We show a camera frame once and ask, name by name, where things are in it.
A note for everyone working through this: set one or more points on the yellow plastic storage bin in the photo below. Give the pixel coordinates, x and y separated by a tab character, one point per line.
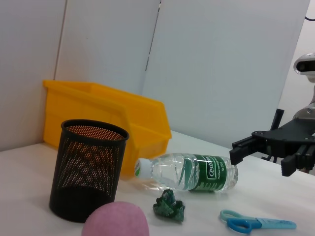
98	103

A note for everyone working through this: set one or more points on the black mesh pen holder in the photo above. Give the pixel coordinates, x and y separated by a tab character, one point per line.
86	172

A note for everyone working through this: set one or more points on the clear water bottle green label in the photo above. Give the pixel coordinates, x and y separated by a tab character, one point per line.
209	174

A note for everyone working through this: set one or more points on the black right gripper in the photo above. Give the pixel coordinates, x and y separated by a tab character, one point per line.
288	134

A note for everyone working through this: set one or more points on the black background frame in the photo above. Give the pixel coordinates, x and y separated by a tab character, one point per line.
277	118

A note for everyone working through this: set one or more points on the blue scissors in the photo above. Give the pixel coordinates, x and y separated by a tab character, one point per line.
246	222

